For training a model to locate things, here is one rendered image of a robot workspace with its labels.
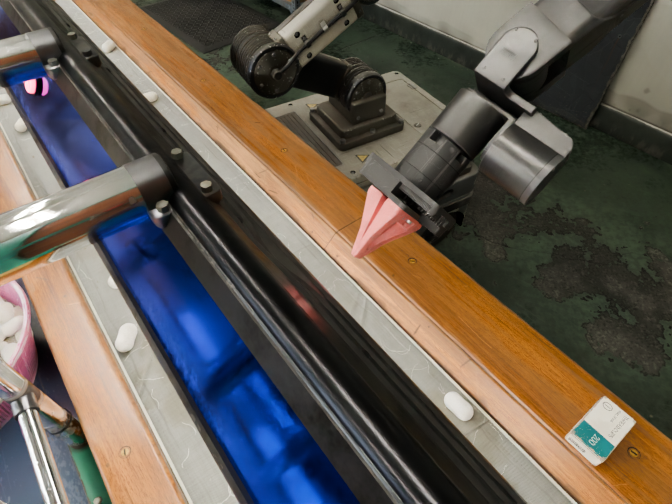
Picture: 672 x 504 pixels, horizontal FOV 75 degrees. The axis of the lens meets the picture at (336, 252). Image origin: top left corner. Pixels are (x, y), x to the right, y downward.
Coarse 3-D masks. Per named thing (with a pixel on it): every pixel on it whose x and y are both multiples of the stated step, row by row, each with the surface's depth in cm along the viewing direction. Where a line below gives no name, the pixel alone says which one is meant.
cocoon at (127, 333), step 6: (126, 324) 54; (132, 324) 55; (120, 330) 54; (126, 330) 54; (132, 330) 54; (120, 336) 53; (126, 336) 53; (132, 336) 54; (120, 342) 53; (126, 342) 53; (132, 342) 53; (120, 348) 53; (126, 348) 53
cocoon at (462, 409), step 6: (450, 396) 48; (456, 396) 48; (444, 402) 49; (450, 402) 48; (456, 402) 48; (462, 402) 48; (450, 408) 48; (456, 408) 48; (462, 408) 47; (468, 408) 47; (456, 414) 48; (462, 414) 47; (468, 414) 47
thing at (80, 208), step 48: (0, 48) 24; (48, 48) 25; (96, 192) 16; (144, 192) 17; (0, 240) 15; (48, 240) 16; (96, 240) 17; (0, 384) 37; (48, 480) 35; (96, 480) 47
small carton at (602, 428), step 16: (608, 400) 45; (592, 416) 44; (608, 416) 44; (624, 416) 44; (576, 432) 43; (592, 432) 43; (608, 432) 43; (624, 432) 43; (576, 448) 44; (592, 448) 42; (608, 448) 42
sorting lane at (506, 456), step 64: (64, 0) 126; (128, 64) 101; (192, 128) 85; (256, 192) 73; (320, 256) 64; (128, 320) 57; (384, 320) 57; (448, 384) 51; (192, 448) 47; (512, 448) 47
